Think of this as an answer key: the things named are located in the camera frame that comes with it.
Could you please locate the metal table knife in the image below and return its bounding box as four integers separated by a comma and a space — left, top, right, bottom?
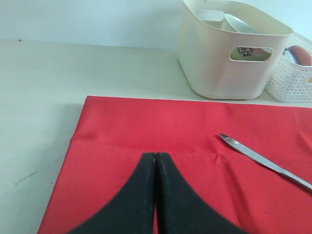
220, 133, 312, 193

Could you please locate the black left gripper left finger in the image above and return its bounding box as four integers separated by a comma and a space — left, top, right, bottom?
69, 153, 156, 234

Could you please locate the blue white milk carton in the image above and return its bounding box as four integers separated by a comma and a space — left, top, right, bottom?
282, 48, 300, 64

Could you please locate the pale green ceramic bowl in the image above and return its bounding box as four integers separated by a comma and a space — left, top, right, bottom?
221, 14, 271, 61

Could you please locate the white perforated plastic basket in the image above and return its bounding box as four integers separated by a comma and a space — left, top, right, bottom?
265, 33, 312, 103

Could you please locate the cream plastic tub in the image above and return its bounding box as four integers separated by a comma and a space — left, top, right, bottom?
178, 0, 294, 99

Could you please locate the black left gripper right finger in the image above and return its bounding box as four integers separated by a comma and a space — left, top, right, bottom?
155, 153, 246, 234

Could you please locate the red sausage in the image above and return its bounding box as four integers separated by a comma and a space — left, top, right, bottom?
288, 45, 312, 66

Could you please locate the red table cloth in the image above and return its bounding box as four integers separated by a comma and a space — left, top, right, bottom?
39, 96, 312, 234

